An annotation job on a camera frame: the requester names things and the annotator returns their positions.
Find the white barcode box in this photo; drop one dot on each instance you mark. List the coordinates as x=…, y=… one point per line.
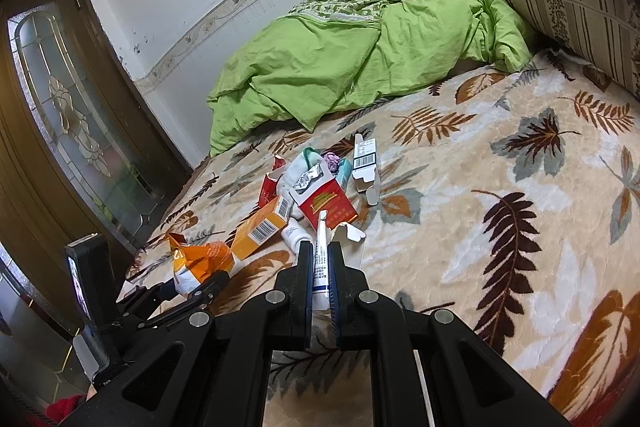
x=364, y=162

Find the orange snack bag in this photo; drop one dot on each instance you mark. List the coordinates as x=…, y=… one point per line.
x=200, y=257

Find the small red box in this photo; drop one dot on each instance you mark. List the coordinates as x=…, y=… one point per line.
x=267, y=192

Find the small white bottle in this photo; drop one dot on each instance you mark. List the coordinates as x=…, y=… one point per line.
x=294, y=234

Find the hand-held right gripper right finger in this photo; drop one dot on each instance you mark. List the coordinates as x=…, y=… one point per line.
x=334, y=287

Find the white cardboard piece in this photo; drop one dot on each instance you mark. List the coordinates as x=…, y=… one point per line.
x=350, y=233

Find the person's left forearm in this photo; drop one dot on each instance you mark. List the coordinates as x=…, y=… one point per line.
x=62, y=409

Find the leaf print blanket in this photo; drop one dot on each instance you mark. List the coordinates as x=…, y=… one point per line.
x=475, y=207

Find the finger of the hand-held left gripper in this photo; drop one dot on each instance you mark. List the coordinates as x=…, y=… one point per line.
x=147, y=293
x=200, y=293

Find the red white cigarette pack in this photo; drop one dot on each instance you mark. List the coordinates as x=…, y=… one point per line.
x=325, y=204

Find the orange cardboard box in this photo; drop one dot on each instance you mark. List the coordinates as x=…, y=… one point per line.
x=255, y=232

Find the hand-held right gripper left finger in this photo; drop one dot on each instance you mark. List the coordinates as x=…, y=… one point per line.
x=306, y=277

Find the wooden glass door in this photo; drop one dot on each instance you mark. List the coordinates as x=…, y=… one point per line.
x=50, y=132

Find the green quilt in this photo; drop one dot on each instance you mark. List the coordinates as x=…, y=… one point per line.
x=350, y=47

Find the white blue toothpaste tube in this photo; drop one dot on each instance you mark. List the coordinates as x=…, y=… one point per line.
x=322, y=257

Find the silver foil blister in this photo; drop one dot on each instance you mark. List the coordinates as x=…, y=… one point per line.
x=307, y=179

